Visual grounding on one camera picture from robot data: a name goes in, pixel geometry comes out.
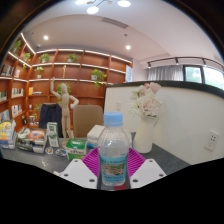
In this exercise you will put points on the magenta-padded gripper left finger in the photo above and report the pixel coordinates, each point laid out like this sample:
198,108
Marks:
79,171

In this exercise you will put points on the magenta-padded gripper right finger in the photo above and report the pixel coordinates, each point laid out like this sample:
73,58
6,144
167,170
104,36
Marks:
146,171

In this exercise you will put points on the clear plastic water bottle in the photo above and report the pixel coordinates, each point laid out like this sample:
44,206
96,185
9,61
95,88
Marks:
113,150

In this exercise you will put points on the green and white box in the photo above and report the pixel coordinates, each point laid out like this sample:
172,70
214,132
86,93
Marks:
76,150

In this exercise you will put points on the small painted stone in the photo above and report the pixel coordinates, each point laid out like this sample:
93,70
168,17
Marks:
49,150
61,152

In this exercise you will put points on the stack of white books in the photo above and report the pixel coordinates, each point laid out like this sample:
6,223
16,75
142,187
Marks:
94,136

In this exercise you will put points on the green and white carton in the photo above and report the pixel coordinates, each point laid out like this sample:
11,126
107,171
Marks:
53,133

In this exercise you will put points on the beige chair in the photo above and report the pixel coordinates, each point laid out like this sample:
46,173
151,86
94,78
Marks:
87,120

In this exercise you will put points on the stack of dark books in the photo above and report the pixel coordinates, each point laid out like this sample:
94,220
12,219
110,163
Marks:
32,140

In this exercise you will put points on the dark blue chair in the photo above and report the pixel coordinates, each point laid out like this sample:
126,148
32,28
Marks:
50,116

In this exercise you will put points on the wooden artist mannequin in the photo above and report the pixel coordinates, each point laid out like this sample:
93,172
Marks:
65,106

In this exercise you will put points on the grey curtain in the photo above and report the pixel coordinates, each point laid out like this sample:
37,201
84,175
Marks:
165,73

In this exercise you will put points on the orange wooden shelf unit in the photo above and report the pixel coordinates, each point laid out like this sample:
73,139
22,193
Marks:
83,71

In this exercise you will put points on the window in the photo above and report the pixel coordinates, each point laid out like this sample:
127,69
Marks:
203,76

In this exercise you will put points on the recessed ceiling light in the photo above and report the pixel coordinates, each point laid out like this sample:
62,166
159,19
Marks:
45,37
128,47

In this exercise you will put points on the ceiling air vent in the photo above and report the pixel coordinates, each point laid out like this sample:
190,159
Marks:
115,22

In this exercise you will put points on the branched ceiling lamp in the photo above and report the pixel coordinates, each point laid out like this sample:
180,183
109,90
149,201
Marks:
92,9

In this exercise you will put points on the white wall power socket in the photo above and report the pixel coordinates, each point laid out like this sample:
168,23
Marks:
212,140

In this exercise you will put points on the white wall sign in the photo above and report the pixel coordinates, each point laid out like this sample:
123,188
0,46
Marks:
129,73

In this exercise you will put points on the black track light rail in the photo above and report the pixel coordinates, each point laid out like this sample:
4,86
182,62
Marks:
176,60

